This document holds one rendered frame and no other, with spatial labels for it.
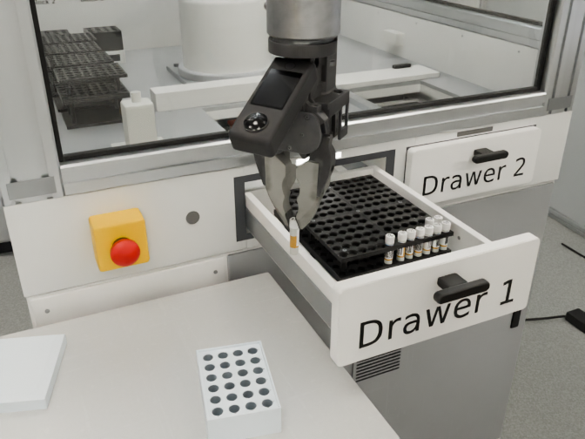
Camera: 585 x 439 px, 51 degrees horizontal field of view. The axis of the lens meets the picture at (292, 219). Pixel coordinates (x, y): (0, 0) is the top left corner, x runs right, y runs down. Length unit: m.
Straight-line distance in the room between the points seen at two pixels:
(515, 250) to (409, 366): 0.61
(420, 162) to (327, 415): 0.50
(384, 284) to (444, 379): 0.78
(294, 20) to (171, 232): 0.45
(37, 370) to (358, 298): 0.42
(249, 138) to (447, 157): 0.60
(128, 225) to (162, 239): 0.09
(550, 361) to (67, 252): 1.63
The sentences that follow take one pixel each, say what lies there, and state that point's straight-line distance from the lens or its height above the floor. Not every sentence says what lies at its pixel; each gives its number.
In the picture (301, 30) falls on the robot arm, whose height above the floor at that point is 1.20.
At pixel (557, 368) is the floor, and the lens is 2.16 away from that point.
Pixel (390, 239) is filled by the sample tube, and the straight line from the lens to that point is 0.83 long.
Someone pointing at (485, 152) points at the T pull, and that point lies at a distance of 1.15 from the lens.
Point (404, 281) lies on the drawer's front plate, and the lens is 0.73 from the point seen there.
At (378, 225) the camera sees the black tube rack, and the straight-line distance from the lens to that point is 0.89.
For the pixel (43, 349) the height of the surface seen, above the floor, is 0.78.
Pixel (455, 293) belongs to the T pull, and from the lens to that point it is 0.73.
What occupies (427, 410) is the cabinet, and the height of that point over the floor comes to 0.27.
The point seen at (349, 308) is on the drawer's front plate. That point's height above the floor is 0.90.
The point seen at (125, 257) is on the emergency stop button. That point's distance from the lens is 0.88.
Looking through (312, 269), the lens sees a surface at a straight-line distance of 0.78.
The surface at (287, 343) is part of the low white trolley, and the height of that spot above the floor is 0.76.
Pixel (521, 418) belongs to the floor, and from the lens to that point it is 1.95.
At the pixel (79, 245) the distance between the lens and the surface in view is 0.94.
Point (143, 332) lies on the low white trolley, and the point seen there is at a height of 0.76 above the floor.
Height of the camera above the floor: 1.31
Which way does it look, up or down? 27 degrees down
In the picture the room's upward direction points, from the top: straight up
